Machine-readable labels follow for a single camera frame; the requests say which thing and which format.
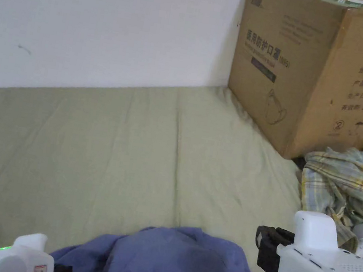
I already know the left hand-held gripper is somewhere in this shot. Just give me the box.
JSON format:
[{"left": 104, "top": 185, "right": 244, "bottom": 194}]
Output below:
[{"left": 0, "top": 227, "right": 80, "bottom": 272}]

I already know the plaid yellow grey cloth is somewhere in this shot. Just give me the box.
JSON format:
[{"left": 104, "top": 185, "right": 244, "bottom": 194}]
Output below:
[{"left": 291, "top": 140, "right": 363, "bottom": 255}]

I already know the dark blue shirt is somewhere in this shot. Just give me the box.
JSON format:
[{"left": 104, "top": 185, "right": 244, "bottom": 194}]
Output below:
[{"left": 47, "top": 206, "right": 266, "bottom": 272}]

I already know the bed with pale green sheet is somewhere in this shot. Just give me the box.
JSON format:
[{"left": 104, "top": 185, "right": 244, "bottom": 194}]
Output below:
[{"left": 0, "top": 54, "right": 363, "bottom": 272}]

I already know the large brown cardboard carton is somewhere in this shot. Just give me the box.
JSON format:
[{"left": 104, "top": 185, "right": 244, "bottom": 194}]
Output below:
[{"left": 218, "top": 0, "right": 363, "bottom": 170}]

